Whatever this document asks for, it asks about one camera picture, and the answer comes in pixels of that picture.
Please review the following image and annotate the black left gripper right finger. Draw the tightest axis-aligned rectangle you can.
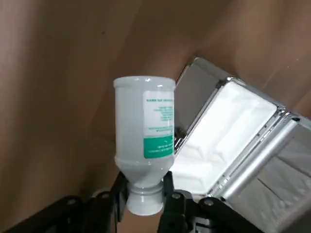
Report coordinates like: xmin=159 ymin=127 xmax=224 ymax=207
xmin=158 ymin=170 xmax=280 ymax=233

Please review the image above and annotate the silver aluminium medical kit case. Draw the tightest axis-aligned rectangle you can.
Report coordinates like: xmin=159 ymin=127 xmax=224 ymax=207
xmin=170 ymin=57 xmax=311 ymax=233

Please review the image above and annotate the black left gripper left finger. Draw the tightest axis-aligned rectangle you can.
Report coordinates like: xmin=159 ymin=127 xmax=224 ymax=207
xmin=9 ymin=171 xmax=129 ymax=233

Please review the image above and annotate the white bottle green label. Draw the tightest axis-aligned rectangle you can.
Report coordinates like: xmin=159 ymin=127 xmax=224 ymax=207
xmin=113 ymin=76 xmax=176 ymax=216

